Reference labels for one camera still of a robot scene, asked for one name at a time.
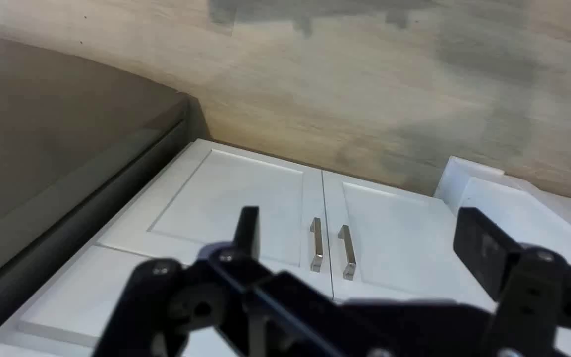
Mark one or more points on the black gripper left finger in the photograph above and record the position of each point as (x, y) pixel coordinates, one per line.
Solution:
(167, 305)

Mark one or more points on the stainless steel refrigerator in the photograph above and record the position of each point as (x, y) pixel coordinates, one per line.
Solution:
(48, 146)

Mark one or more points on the white base cabinet door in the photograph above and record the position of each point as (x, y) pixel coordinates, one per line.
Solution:
(232, 192)
(397, 231)

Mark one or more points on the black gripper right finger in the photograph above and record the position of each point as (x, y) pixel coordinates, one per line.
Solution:
(536, 299)

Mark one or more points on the white drawer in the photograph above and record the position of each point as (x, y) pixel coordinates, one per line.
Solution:
(60, 299)

